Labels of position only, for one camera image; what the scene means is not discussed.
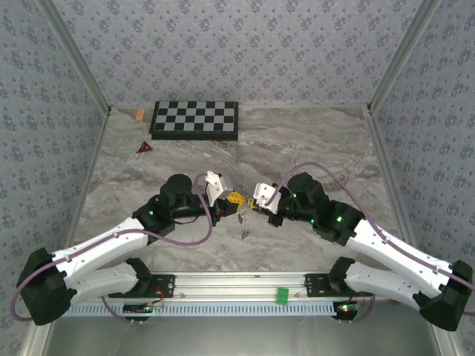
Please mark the black-headed key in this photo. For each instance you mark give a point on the black-headed key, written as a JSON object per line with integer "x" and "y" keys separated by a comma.
{"x": 240, "y": 218}

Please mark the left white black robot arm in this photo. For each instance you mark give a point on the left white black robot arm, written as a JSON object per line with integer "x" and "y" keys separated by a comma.
{"x": 96, "y": 248}

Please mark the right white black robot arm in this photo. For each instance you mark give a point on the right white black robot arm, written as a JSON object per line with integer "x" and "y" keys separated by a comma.
{"x": 393, "y": 248}

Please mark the red triangle piece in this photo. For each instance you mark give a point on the red triangle piece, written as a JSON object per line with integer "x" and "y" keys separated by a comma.
{"x": 144, "y": 149}

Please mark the black white chessboard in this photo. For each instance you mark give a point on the black white chessboard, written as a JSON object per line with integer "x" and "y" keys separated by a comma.
{"x": 193, "y": 118}

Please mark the green block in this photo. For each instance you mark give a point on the green block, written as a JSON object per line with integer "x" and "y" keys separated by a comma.
{"x": 282, "y": 295}

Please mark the small orange tag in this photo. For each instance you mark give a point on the small orange tag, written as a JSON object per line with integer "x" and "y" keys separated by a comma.
{"x": 139, "y": 115}

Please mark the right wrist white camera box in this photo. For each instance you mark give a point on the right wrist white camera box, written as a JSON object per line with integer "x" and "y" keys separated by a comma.
{"x": 265, "y": 194}

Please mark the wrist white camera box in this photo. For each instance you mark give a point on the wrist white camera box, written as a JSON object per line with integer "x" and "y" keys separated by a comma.
{"x": 265, "y": 194}
{"x": 217, "y": 187}

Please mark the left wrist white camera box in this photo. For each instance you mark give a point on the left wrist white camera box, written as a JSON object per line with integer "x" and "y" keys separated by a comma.
{"x": 217, "y": 187}

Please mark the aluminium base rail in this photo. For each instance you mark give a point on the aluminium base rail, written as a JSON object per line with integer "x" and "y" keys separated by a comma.
{"x": 230, "y": 285}

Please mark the aluminium side rail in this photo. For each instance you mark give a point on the aluminium side rail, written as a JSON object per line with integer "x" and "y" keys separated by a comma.
{"x": 90, "y": 174}
{"x": 386, "y": 167}

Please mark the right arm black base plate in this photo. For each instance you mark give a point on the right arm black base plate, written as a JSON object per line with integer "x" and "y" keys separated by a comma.
{"x": 315, "y": 285}

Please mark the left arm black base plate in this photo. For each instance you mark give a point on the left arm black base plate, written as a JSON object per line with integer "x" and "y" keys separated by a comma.
{"x": 165, "y": 285}

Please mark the aluminium corner post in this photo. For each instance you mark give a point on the aluminium corner post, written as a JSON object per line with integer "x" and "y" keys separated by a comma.
{"x": 402, "y": 55}
{"x": 74, "y": 55}

